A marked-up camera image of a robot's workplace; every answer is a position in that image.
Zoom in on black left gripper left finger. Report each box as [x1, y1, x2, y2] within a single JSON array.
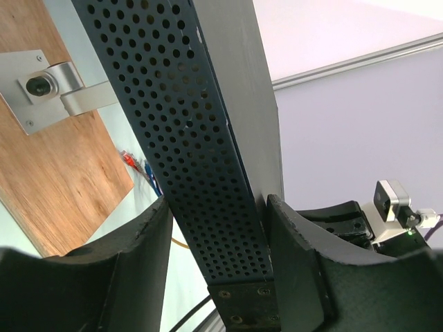
[[1, 198, 172, 331]]

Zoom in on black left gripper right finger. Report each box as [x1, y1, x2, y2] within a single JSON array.
[[267, 195, 442, 331]]

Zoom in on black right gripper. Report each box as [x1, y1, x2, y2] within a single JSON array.
[[298, 201, 428, 257]]

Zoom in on wooden board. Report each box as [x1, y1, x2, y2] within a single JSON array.
[[0, 0, 135, 258]]

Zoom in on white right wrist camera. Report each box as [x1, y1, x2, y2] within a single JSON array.
[[361, 180, 441, 245]]

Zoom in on black cable teal plug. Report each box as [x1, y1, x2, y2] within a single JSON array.
[[169, 295, 215, 332]]

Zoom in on blue patch cable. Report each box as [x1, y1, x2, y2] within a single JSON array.
[[143, 160, 163, 196]]

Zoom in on red patch cable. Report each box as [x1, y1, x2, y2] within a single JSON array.
[[120, 149, 138, 170]]

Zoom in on aluminium frame rail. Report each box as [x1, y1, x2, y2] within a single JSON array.
[[272, 33, 442, 91]]

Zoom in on aluminium bracket mount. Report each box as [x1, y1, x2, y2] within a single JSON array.
[[1, 50, 118, 136]]

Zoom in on dark network switch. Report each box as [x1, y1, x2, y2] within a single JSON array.
[[73, 1, 282, 331]]

